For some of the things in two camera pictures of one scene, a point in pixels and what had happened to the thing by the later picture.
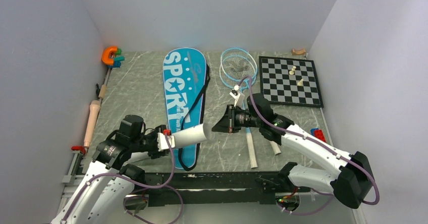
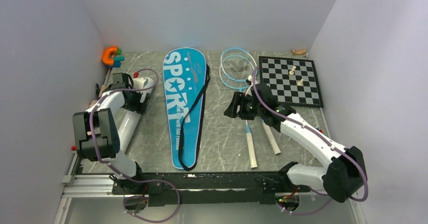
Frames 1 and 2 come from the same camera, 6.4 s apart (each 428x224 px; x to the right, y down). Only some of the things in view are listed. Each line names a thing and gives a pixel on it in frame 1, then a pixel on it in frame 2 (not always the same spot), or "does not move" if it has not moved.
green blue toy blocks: (117, 59) does not move
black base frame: (215, 188) does not move
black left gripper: (155, 153) to (139, 107)
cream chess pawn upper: (291, 72) does not move
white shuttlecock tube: (202, 132) to (130, 118)
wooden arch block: (302, 51) does not move
